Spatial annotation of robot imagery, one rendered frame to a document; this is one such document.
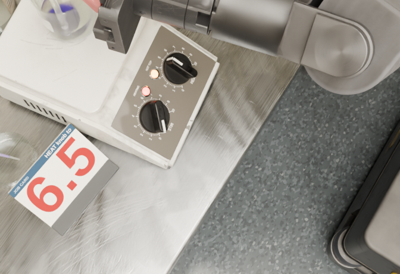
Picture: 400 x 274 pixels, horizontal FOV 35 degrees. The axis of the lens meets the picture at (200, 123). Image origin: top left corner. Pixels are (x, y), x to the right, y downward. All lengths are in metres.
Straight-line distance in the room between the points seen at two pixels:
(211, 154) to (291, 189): 0.79
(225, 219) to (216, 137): 0.75
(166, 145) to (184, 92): 0.06
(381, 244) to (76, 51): 0.65
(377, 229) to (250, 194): 0.41
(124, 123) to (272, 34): 0.24
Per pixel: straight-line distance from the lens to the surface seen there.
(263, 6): 0.42
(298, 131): 1.49
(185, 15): 0.43
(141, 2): 0.44
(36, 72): 0.63
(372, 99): 1.55
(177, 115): 0.65
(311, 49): 0.39
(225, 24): 0.43
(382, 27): 0.40
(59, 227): 0.67
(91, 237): 0.67
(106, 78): 0.61
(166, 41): 0.66
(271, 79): 0.71
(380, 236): 1.11
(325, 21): 0.39
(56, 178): 0.66
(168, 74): 0.65
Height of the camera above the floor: 1.41
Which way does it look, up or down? 74 degrees down
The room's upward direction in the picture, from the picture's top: 5 degrees clockwise
